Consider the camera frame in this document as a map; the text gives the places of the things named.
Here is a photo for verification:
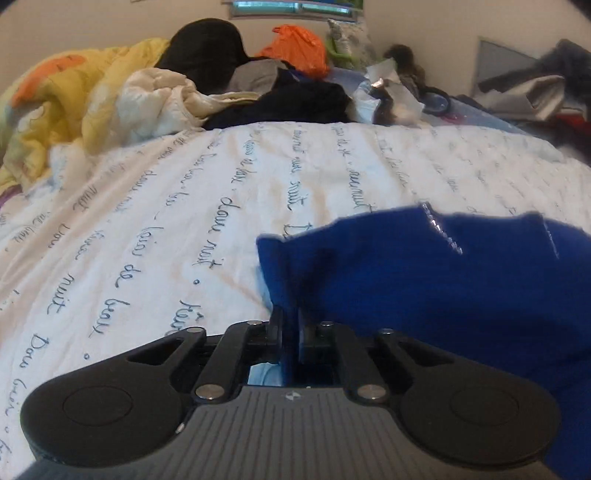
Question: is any black cushion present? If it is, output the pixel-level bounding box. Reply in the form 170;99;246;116
157;22;252;90

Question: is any wall poster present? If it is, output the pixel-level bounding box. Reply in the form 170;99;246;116
222;0;365;21

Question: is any orange plastic bag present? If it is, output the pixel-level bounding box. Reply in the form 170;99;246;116
256;25;331;77

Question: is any blue translucent plastic bag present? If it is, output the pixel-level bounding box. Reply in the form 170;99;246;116
420;85;527;134

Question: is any dark grey fuzzy cloth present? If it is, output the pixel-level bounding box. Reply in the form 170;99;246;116
538;39;591;90

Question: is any crumpled clear plastic packaging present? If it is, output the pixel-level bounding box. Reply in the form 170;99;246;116
353;62;426;125

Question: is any yellow printed blanket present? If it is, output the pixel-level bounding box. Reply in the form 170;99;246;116
0;38;195;192

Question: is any brown furry toy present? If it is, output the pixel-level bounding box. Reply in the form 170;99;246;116
383;44;428;88

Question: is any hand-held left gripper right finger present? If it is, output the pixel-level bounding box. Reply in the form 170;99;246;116
295;309;456;405

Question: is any green cloth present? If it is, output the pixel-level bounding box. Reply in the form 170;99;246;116
324;39;354;65

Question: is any cream white cloth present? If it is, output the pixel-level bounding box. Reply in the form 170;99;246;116
117;69;262;144

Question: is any floral pillow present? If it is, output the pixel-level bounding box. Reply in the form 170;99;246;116
327;18;377;70

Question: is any blue garment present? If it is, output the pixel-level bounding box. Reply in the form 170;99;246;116
249;205;591;480

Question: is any grey board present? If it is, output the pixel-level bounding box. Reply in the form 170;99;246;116
473;37;541;93

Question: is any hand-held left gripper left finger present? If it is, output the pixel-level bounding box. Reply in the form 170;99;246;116
117;307;286;404

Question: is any red cloth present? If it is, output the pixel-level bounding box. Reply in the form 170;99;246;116
556;107;591;136

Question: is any black cloth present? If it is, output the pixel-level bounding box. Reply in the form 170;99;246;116
203;80;352;131

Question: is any white script-print bedsheet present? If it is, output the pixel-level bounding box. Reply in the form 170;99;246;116
0;121;591;480

